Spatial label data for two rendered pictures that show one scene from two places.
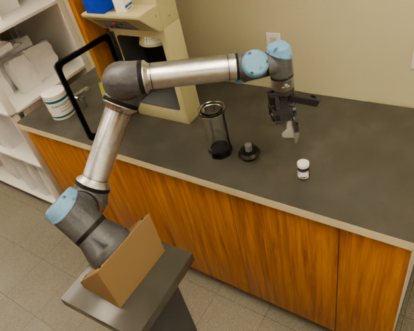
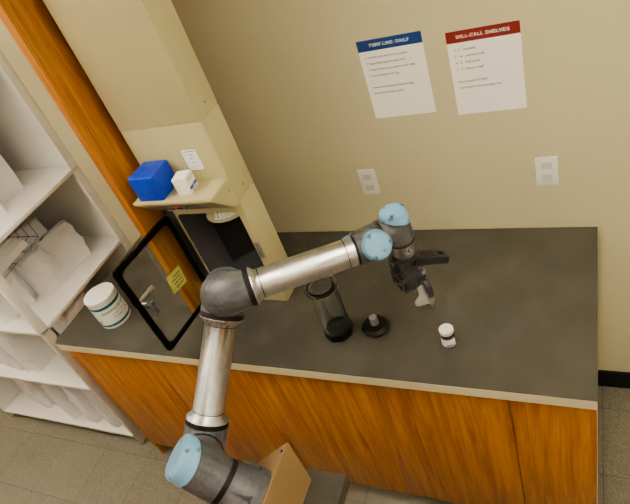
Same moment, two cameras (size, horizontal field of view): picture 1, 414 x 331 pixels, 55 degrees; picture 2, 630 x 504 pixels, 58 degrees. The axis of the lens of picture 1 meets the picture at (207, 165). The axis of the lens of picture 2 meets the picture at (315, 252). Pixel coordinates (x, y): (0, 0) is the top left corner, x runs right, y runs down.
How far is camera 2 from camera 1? 35 cm
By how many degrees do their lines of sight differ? 6
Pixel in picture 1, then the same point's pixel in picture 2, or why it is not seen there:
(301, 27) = (399, 159)
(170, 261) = (322, 491)
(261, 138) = (384, 302)
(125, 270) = not seen: outside the picture
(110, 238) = (253, 486)
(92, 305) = not seen: outside the picture
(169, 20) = (244, 189)
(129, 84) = (239, 300)
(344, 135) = (482, 279)
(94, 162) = (206, 394)
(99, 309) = not seen: outside the picture
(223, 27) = (301, 171)
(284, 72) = (405, 238)
